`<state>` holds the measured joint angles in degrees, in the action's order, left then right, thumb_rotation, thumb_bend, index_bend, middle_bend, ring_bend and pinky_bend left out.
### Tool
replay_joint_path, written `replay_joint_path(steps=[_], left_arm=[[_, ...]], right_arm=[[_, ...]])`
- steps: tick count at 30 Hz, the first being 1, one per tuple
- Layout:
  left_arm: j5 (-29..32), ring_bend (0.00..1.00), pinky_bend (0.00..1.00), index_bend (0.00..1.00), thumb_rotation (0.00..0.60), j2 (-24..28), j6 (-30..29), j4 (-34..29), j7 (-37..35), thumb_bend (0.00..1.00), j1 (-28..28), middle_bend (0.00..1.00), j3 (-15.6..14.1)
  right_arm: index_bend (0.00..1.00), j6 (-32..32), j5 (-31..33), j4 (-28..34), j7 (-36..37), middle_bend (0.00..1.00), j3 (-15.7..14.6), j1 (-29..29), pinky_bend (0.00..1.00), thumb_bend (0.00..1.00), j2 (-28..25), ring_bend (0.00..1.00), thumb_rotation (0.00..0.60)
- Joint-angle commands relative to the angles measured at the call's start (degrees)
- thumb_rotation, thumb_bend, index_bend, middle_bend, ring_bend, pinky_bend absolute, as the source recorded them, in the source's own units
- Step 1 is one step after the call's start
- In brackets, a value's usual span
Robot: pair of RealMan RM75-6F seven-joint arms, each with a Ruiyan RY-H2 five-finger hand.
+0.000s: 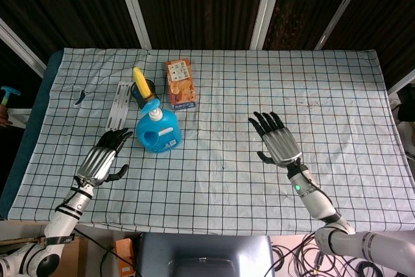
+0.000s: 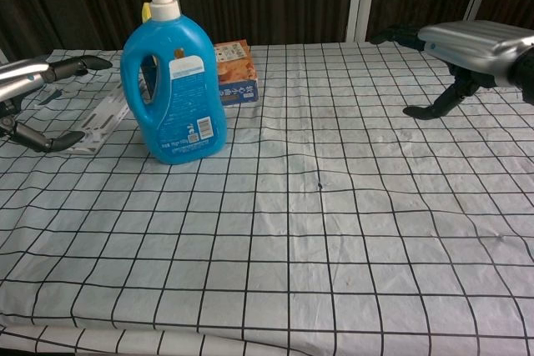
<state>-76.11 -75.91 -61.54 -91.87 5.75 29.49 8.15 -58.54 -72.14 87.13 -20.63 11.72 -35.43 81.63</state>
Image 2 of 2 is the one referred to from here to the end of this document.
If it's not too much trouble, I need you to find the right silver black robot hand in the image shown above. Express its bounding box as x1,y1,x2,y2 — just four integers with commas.
370,20,534,120

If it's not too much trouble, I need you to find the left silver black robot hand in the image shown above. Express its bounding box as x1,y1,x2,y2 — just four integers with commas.
0,54,114,153

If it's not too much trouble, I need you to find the blue pump detergent bottle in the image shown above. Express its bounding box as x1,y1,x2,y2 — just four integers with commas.
119,0,228,165

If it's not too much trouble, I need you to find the clear plastic blister package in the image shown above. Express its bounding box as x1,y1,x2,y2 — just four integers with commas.
35,80,130,156

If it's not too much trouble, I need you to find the orange snack cardboard box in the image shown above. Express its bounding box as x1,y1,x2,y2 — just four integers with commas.
213,39,259,108

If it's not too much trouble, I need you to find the white black grid tablecloth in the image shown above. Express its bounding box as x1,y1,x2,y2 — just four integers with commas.
0,41,534,356

